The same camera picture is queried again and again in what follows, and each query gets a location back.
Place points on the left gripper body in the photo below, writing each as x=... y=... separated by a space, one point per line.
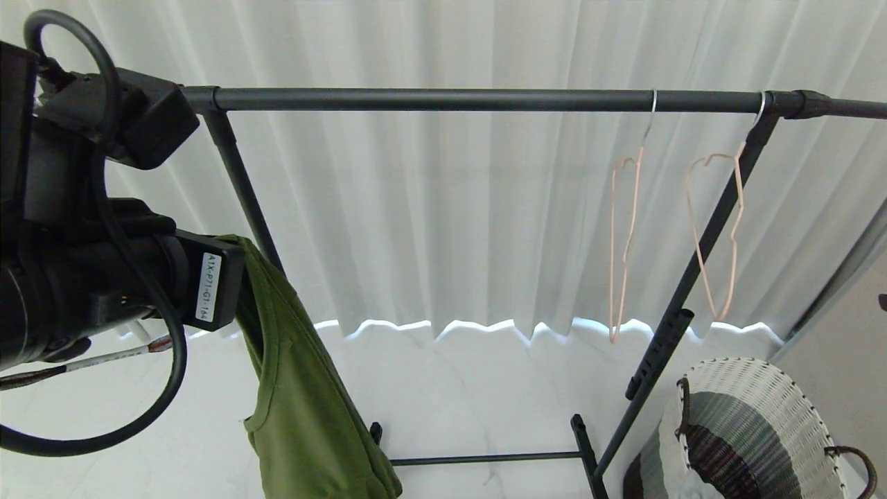
x=55 y=291

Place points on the white curtain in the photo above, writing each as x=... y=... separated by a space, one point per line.
x=450 y=208

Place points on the white laundry basket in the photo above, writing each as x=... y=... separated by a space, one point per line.
x=776 y=416

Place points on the black clothes rack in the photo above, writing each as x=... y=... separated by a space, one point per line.
x=450 y=99

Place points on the green long-sleeved shirt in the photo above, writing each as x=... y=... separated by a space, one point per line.
x=305 y=388

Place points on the pink clothes hanger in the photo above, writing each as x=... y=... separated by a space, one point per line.
x=612 y=229
x=695 y=232

